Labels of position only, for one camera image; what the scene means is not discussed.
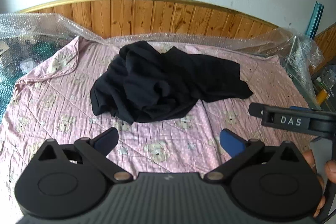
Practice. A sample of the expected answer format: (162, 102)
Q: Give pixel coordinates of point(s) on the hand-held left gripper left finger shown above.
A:
(107, 140)

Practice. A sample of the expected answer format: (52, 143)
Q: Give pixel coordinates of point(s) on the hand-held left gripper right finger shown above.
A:
(231, 144)

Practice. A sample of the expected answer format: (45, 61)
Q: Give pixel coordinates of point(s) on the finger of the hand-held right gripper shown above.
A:
(256, 109)

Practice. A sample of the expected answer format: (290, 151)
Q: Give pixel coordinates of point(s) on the black shorts garment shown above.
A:
(157, 82)

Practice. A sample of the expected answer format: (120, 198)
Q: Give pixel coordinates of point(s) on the person's right hand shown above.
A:
(331, 172)

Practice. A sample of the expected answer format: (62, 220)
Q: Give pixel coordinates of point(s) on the yellow plastic item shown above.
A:
(321, 98)

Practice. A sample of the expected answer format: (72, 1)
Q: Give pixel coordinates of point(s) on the pink bear printed blanket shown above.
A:
(65, 108)

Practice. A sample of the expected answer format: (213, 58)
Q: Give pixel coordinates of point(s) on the teal boards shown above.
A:
(315, 19)

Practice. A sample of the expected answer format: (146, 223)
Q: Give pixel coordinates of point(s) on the green mattress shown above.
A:
(10, 74)

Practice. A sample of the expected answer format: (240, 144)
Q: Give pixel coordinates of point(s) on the clear bubble wrap sheet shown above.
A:
(15, 22)

